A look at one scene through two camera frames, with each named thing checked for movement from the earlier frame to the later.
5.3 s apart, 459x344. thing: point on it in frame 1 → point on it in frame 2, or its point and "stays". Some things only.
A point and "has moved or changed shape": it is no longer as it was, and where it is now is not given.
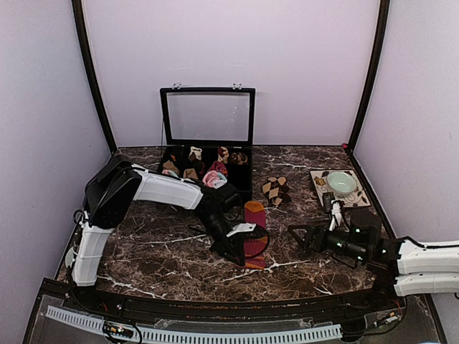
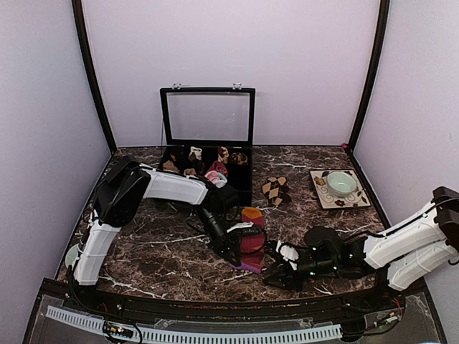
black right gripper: (312, 232) → (287, 276)
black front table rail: (229, 308) stays
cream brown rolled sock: (195, 153) stays
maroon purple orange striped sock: (255, 213) has moved or changed shape
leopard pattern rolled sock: (239, 158) stays
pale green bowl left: (69, 258) stays
